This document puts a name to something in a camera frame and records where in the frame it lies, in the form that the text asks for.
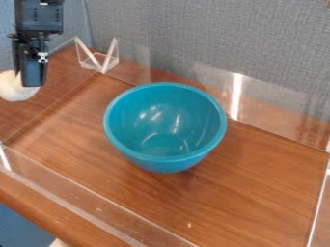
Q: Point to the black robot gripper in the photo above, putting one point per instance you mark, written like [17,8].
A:
[39,19]

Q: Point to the brown white plush mushroom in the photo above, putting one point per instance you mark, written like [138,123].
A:
[12,91]

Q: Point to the blue plastic bowl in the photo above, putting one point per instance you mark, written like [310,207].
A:
[164,125]

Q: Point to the clear acrylic front barrier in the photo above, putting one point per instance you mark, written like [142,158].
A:
[110,217]

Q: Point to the clear acrylic barrier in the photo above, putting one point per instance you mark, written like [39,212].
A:
[287,112]
[110,217]

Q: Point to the clear acrylic back barrier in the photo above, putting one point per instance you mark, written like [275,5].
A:
[287,112]

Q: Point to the clear acrylic corner bracket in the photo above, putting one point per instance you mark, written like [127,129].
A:
[96,61]

